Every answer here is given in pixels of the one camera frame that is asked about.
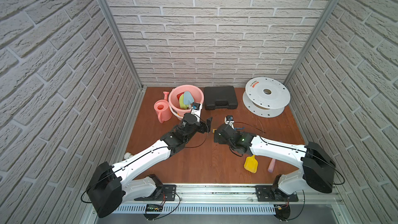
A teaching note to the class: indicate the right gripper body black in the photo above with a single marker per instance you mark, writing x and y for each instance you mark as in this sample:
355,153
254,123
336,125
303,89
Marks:
223,143

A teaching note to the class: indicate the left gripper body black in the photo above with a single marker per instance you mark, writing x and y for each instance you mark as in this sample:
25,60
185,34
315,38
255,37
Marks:
204,126

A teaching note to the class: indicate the green trowel wooden handle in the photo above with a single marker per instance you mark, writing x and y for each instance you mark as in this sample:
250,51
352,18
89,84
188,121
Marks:
182,105

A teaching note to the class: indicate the light blue trowel white handle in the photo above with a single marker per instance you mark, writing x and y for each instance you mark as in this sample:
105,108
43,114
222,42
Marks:
188,98

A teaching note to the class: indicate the pink plastic bucket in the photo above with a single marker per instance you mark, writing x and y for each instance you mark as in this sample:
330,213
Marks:
196,92

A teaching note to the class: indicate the pink watering can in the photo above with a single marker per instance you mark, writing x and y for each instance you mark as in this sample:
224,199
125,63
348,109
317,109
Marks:
162,108

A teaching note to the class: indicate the blue rake yellow handle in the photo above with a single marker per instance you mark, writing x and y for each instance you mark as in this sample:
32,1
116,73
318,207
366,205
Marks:
239,128

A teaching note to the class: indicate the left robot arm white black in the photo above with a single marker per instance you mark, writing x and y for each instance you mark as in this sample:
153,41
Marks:
111,185

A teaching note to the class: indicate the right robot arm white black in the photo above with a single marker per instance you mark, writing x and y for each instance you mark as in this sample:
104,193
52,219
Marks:
315,168

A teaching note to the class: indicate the yellow plastic scoop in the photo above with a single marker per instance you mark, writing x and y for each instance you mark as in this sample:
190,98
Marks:
251,164

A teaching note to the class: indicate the black plastic tool case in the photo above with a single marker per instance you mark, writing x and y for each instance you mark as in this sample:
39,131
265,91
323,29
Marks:
220,98

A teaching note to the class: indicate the white empty filament spool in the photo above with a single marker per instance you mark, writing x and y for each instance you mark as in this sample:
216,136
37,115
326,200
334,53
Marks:
266,97

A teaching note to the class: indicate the white plastic faucet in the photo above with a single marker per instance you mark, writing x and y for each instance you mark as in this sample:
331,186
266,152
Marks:
127,155

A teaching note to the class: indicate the right controller board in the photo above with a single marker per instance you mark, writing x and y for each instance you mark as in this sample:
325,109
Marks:
282,212

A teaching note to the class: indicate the controller board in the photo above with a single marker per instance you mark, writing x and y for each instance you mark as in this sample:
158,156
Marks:
153,208
282,212

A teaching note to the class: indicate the left controller board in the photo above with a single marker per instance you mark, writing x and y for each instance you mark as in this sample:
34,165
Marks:
153,208

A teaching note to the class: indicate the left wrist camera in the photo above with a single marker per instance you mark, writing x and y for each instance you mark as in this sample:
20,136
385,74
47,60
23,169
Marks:
196,111

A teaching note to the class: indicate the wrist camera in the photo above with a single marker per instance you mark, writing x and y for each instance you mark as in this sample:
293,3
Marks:
229,120
196,111

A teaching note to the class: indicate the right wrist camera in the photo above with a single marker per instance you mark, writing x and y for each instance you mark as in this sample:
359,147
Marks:
229,120

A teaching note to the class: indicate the purple trowel pink handle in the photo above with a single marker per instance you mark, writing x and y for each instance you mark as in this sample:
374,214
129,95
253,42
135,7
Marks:
271,166

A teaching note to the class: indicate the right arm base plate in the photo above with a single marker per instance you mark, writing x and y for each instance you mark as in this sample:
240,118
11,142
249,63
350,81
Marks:
266,193

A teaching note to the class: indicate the aluminium front rail frame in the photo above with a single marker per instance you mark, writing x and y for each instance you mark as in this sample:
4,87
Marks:
239,199

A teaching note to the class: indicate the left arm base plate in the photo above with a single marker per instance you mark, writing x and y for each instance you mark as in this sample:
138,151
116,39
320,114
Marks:
161,193

